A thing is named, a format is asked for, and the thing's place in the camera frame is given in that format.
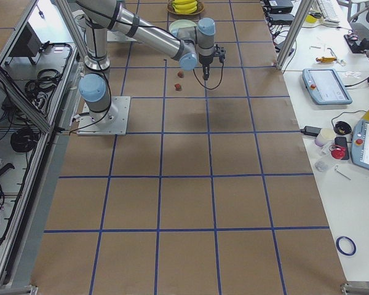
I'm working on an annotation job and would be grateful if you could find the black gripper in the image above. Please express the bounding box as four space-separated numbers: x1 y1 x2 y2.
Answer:
199 54 212 80

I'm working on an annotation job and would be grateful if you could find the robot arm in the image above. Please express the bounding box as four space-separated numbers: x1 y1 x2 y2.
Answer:
76 1 220 81

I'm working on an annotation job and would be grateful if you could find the light green plate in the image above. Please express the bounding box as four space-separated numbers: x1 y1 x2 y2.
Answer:
169 19 196 33

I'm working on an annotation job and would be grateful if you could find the wicker basket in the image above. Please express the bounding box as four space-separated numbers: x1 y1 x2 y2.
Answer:
167 1 205 15

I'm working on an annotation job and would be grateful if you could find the yellow banana bunch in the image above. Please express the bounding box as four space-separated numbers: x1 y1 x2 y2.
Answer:
168 0 204 14

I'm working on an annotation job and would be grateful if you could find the teach pendant far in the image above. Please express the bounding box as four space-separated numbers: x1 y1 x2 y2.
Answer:
302 68 352 105

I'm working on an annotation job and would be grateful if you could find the teach pendant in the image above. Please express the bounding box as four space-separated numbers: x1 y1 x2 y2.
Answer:
302 68 352 105
351 119 369 169

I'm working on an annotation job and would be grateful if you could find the black power adapter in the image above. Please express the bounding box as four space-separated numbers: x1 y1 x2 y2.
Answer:
300 125 321 137

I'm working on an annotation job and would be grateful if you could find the teach pendant near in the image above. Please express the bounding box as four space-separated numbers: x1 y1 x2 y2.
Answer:
351 119 369 169

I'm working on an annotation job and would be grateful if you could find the blue tape roll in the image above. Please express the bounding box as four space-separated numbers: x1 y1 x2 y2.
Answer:
335 236 357 256

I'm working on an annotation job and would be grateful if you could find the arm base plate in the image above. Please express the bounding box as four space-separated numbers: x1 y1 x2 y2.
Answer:
76 96 131 136

